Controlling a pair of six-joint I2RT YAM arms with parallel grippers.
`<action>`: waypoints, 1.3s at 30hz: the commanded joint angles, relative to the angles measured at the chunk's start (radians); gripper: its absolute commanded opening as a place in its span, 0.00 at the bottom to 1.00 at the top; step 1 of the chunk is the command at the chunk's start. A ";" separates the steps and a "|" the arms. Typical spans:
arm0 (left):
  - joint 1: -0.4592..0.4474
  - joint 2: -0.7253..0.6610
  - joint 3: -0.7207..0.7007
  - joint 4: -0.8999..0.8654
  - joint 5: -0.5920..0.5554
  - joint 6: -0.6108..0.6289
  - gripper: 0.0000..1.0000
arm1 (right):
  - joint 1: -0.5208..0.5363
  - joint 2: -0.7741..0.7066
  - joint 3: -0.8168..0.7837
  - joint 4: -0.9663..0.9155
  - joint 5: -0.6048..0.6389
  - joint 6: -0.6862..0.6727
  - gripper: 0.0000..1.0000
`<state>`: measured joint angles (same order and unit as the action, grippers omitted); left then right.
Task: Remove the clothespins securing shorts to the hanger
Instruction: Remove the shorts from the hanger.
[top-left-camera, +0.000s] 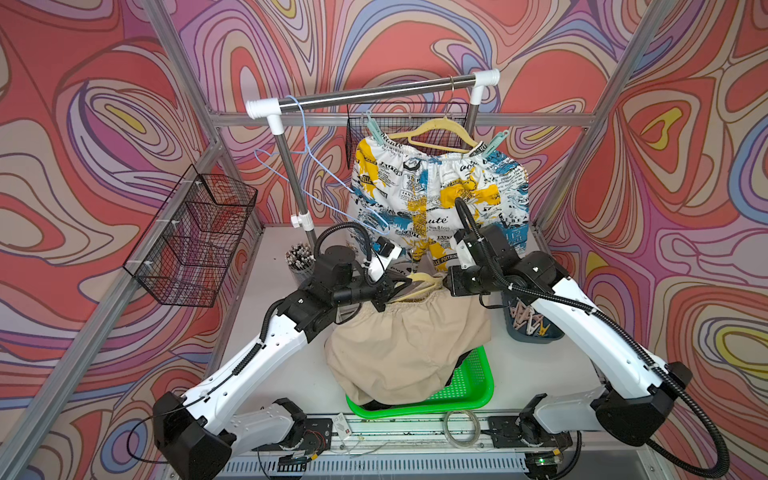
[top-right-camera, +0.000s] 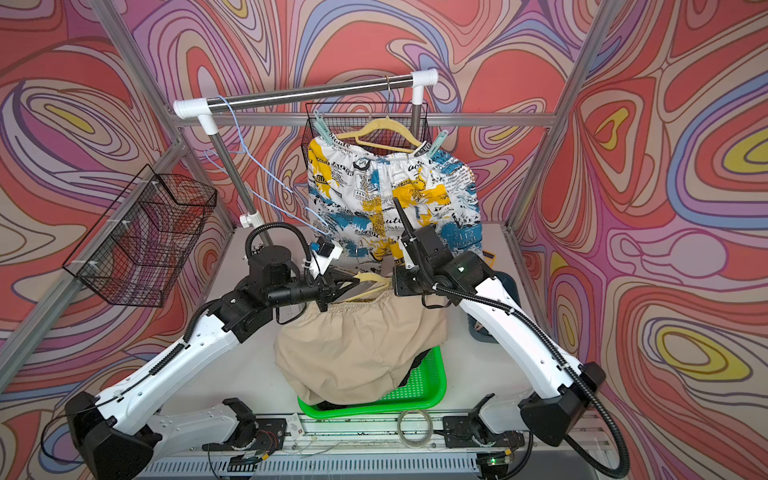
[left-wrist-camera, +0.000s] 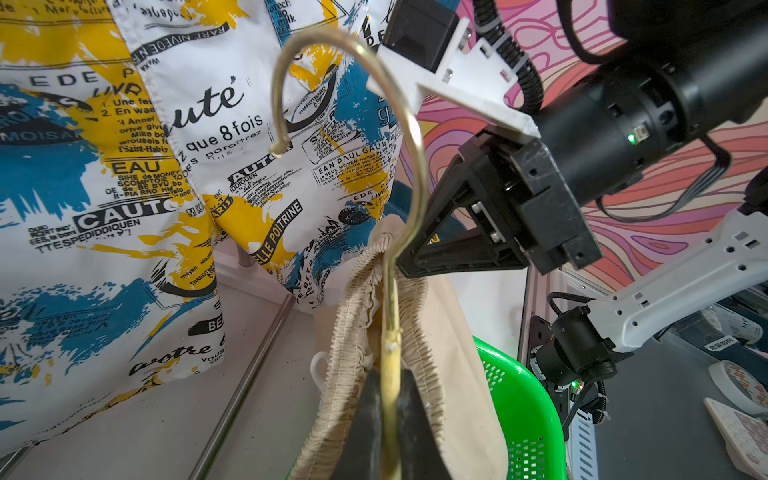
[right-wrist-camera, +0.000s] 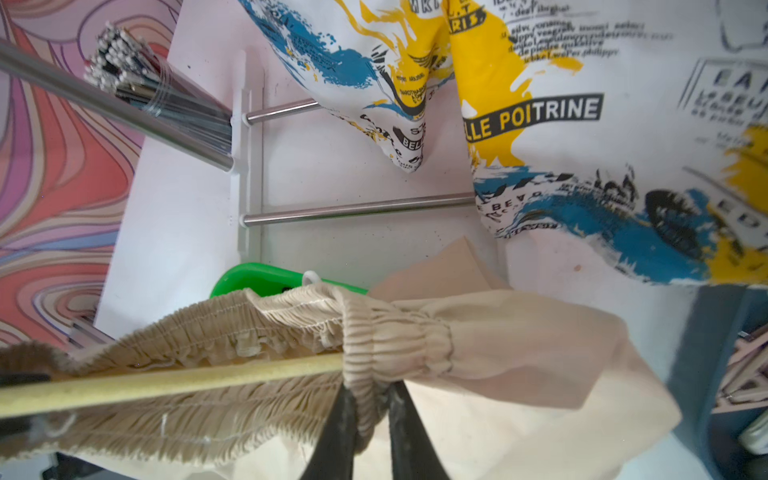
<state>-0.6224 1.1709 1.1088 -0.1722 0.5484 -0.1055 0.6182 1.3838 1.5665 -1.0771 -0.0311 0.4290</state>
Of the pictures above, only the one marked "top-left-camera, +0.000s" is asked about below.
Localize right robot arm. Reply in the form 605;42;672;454
444;198;730;479

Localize green clothespin near rack top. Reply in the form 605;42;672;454
365;111;385;143

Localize beige shorts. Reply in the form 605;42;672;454
324;289;491;410

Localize yellow hanger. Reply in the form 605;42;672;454
391;272;443;303
387;114;479;154

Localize dark teal clothespin bin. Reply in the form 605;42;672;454
502;291;565;344

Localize light blue wire hanger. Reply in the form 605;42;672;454
240;95;391;234

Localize clear tape roll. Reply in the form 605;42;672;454
442;410;482;449

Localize cup of pens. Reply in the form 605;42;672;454
285;243;315;284

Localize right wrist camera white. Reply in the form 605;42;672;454
451;230;477;269

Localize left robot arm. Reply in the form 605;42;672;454
151;222;411;479

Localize black wire basket wall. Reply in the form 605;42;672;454
123;166;258;308
345;99;468;168

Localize black wire basket left wall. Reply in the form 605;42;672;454
123;166;258;308

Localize black wire basket back wall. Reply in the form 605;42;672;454
345;99;468;168

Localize clothes rack with steel bar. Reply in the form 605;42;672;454
245;69;501;245

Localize printed white blue yellow shorts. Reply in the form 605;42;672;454
347;136;529;271

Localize green plastic basket tray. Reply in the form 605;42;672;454
346;347;495;420

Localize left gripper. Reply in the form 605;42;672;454
330;271;412;315

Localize yellow hanger front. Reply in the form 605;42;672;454
387;114;479;154

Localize green clothespin on printed shorts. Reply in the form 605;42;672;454
468;129;511;158

